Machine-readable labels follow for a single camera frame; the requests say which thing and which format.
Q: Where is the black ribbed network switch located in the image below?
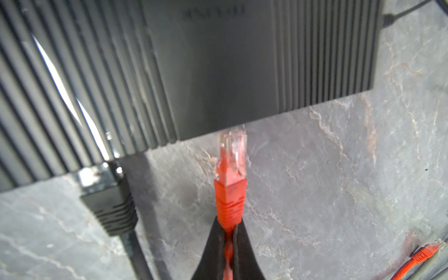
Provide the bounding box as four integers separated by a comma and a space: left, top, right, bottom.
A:
1, 1, 384, 192

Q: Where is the black ethernet cable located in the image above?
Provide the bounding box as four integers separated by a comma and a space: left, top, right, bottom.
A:
77, 161, 155, 280

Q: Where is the red ethernet cable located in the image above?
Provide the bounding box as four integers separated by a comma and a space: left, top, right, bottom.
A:
214, 128, 249, 280

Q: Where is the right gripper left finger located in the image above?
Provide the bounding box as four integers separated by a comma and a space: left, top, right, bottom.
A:
191, 218, 226, 280

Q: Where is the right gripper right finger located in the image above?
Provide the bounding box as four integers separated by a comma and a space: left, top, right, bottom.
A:
232, 220, 265, 280

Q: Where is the black power plug cable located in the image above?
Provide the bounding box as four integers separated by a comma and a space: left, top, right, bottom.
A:
382, 0, 435, 29

